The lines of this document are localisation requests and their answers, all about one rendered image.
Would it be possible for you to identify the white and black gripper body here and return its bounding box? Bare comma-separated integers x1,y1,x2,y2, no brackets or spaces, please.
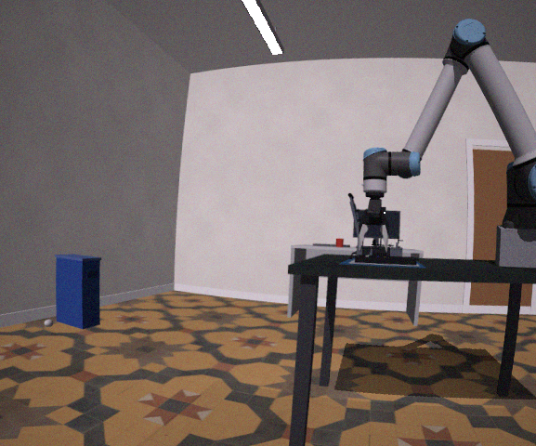
364,192,385,226

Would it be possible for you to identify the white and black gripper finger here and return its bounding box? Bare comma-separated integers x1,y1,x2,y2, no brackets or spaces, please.
359,215,368,250
380,216,389,251

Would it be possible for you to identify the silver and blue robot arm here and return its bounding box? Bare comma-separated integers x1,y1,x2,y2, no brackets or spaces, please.
361,19,536,230

